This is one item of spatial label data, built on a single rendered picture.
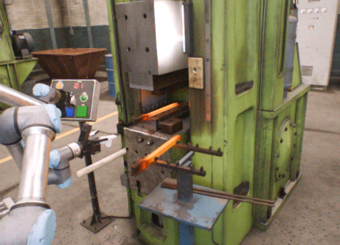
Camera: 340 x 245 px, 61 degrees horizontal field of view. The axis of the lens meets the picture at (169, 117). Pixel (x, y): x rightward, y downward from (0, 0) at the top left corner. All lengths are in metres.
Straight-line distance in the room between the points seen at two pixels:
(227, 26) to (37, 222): 1.20
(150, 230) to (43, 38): 9.45
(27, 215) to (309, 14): 6.28
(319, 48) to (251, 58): 4.83
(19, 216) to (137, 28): 1.15
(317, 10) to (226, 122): 5.21
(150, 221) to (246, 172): 0.77
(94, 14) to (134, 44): 8.64
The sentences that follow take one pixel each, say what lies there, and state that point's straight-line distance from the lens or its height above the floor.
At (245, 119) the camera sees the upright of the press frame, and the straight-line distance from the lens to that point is 2.02.
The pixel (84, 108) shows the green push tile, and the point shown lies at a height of 1.03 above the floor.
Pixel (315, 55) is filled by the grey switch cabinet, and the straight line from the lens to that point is 6.73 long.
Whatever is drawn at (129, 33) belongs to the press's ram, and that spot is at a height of 1.50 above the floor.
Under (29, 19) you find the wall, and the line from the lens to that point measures 10.81.
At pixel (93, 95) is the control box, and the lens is 2.04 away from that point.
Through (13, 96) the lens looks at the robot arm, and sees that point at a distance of 1.48.
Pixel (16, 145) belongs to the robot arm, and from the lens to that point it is 1.31.
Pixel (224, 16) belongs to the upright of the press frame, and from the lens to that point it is 1.57.
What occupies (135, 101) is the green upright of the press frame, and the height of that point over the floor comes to 1.03.
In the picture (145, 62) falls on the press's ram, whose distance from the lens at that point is 1.72.
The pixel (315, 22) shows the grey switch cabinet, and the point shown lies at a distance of 6.68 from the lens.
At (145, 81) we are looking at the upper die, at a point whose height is 1.22.
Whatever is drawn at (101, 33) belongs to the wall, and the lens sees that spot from 10.24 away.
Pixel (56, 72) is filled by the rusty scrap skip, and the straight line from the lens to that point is 8.91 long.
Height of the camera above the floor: 1.57
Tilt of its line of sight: 19 degrees down
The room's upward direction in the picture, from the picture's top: 3 degrees counter-clockwise
